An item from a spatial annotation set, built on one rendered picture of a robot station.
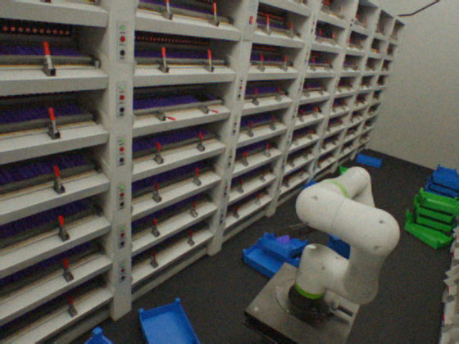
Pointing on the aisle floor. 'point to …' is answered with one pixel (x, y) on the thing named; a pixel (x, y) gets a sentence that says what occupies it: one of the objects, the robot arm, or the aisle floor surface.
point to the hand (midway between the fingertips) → (284, 233)
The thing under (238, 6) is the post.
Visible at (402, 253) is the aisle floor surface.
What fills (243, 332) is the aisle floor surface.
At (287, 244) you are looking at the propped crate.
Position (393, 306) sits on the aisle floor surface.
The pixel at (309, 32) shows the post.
